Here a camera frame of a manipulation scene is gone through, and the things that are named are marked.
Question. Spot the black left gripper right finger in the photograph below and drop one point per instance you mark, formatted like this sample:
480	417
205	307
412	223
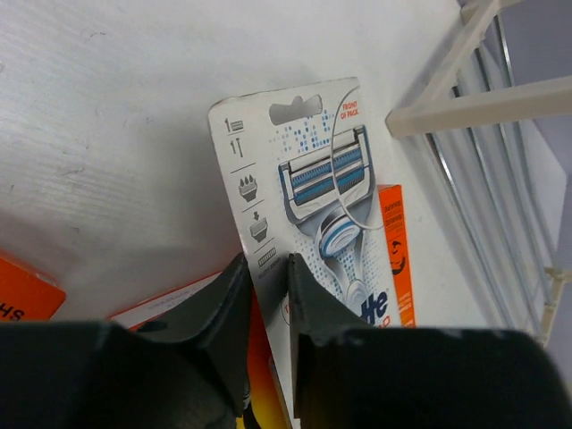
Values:
349	374

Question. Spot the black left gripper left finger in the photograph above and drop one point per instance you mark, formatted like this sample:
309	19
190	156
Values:
185	369

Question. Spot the white Gillette Skinguard razor pack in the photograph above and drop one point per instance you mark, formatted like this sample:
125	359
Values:
299	175

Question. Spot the cream metal-rod shelf rack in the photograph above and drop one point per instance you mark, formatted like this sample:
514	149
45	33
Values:
494	188

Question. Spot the orange Gillette Fusion5 box middle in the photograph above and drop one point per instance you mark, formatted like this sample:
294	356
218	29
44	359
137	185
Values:
263	400

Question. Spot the orange gillette fusion5 box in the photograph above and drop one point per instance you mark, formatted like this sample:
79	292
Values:
26	293
263	400
394	221

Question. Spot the orange Gillette Fusion5 box left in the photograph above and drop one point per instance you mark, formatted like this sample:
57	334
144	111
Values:
26	293

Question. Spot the orange Gillette Fusion5 box right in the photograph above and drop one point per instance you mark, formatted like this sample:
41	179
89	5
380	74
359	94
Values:
394	221

